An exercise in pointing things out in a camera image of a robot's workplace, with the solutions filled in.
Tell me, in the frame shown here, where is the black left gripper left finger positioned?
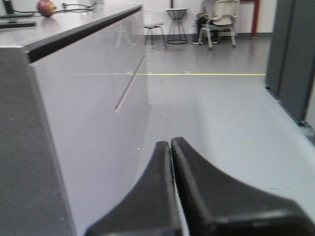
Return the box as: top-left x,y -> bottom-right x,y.
85,141 -> 182,236

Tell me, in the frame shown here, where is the black cable on counter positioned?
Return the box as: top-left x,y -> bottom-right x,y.
12,2 -> 103,13

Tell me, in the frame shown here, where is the red pillar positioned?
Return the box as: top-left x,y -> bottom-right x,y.
241,0 -> 260,38

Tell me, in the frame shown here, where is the wire frame side table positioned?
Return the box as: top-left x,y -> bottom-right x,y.
166,8 -> 188,45

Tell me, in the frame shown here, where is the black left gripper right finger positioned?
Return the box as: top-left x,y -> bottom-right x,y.
171,137 -> 315,236

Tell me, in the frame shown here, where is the black monitor stand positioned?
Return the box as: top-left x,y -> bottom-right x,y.
0,0 -> 36,29

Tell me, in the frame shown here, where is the small white stool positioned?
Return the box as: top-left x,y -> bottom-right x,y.
143,23 -> 168,50

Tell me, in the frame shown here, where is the grey kitchen island counter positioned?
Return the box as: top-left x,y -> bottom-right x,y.
0,4 -> 147,236

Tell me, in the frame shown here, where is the dark grey tall cabinet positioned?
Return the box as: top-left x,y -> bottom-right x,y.
265,0 -> 315,125

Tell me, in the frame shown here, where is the seated person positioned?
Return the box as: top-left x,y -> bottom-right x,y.
192,0 -> 216,44

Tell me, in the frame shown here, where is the red apple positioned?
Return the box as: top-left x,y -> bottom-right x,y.
37,0 -> 57,17

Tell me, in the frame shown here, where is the beige armchair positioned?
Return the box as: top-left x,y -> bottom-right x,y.
198,0 -> 240,51

